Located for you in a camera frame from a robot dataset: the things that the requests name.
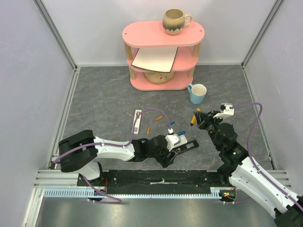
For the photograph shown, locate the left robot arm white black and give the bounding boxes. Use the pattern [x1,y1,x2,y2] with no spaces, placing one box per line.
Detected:
[54,129,181,186]

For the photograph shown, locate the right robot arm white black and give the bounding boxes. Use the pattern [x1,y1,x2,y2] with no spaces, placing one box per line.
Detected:
[194,111,303,227]

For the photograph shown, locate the black remote control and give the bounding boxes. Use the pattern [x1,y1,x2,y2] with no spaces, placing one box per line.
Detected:
[174,140,199,155]

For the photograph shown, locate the light blue mug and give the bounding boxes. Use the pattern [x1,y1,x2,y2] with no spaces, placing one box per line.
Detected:
[187,84,207,105]

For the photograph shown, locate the beige floral bowl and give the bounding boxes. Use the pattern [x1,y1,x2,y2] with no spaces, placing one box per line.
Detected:
[143,71,175,84]

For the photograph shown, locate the white board black edge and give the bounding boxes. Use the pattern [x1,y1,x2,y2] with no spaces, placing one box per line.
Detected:
[131,47,178,72]

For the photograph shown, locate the pink three tier shelf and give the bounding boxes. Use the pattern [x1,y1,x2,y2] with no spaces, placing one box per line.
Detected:
[122,21,205,91]

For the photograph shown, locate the beige ceramic mug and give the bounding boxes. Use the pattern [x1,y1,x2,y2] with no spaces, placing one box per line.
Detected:
[162,9,193,35]

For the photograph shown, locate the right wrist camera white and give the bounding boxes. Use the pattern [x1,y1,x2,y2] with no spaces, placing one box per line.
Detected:
[213,103,234,119]

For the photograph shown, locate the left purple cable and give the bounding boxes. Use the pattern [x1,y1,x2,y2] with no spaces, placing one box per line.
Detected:
[53,107,172,204]

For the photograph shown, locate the purple cable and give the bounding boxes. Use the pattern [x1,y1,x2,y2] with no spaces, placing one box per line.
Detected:
[233,103,303,209]
[53,107,172,204]

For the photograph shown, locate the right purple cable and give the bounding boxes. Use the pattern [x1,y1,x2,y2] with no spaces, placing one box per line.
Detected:
[233,103,303,209]

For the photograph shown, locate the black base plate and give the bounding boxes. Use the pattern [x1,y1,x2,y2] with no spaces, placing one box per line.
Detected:
[90,170,232,194]

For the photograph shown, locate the blue slotted cable duct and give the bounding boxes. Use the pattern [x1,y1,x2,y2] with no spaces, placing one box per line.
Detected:
[44,188,235,199]

